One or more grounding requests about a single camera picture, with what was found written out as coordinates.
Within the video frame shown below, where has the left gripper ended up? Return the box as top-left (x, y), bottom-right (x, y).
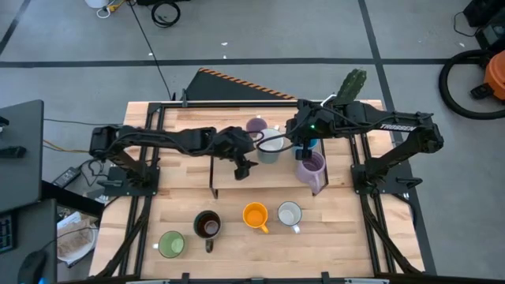
top-left (212, 125), bottom-right (260, 181)

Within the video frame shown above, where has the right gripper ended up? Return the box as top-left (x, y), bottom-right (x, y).
top-left (284, 98), bottom-right (336, 161)

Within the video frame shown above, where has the light blue mug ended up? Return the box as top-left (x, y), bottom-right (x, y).
top-left (290, 137), bottom-right (320, 159)

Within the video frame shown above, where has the lilac ribbed spiral mug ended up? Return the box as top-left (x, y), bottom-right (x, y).
top-left (294, 150), bottom-right (327, 196)

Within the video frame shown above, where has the tall teal mug white inside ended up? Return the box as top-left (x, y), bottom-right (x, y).
top-left (255, 127), bottom-right (286, 166)

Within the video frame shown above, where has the purple mug white handle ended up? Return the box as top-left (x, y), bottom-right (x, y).
top-left (245, 117), bottom-right (270, 140)

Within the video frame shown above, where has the yellow faceted mug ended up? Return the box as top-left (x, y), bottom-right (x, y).
top-left (241, 201), bottom-right (271, 235)

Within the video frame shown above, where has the blue white floral mug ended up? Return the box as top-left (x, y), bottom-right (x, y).
top-left (276, 200), bottom-right (304, 235)

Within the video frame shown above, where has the dark teal brown glazed mug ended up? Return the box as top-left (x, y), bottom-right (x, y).
top-left (193, 209), bottom-right (223, 254)

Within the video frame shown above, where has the green mug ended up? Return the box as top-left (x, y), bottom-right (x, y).
top-left (152, 230), bottom-right (187, 260)

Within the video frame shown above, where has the green cactus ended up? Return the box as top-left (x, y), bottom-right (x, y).
top-left (334, 68), bottom-right (368, 106)

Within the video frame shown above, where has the black hazard-striped ramp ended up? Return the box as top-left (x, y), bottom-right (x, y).
top-left (184, 66), bottom-right (297, 102)

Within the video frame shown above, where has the black power adapter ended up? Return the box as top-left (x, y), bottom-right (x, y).
top-left (51, 166), bottom-right (82, 189)

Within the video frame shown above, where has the white bin with paper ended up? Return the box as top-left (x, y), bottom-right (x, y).
top-left (56, 211), bottom-right (99, 266)

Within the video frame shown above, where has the orange vacuum cleaner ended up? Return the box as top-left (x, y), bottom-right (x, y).
top-left (469, 50), bottom-right (505, 102)

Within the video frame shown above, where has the dark grey desk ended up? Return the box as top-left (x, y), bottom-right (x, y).
top-left (0, 196), bottom-right (59, 284)

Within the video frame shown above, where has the black equipment case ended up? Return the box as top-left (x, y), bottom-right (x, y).
top-left (462, 0), bottom-right (505, 28)
top-left (474, 21), bottom-right (505, 52)

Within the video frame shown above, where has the black desk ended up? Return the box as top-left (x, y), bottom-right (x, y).
top-left (0, 99), bottom-right (45, 214)

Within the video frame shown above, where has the black desk device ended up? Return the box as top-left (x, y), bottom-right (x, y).
top-left (0, 144), bottom-right (28, 160)

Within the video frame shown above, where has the black computer mouse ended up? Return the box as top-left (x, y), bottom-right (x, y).
top-left (17, 249), bottom-right (49, 284)

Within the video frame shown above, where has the black keyboard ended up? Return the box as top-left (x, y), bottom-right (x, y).
top-left (0, 212), bottom-right (17, 253)

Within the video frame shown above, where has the wooden shelf riser black frame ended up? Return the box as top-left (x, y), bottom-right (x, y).
top-left (208, 136), bottom-right (329, 200)

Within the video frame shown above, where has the black aluminium rig frame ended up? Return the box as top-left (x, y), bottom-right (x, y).
top-left (94, 100), bottom-right (435, 284)

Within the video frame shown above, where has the long black floor cable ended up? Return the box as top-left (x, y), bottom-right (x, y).
top-left (126, 0), bottom-right (177, 102)

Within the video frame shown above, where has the black vacuum hose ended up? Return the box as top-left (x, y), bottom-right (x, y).
top-left (437, 48), bottom-right (505, 121)

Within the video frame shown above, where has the coiled black cable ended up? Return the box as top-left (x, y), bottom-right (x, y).
top-left (150, 0), bottom-right (181, 28)

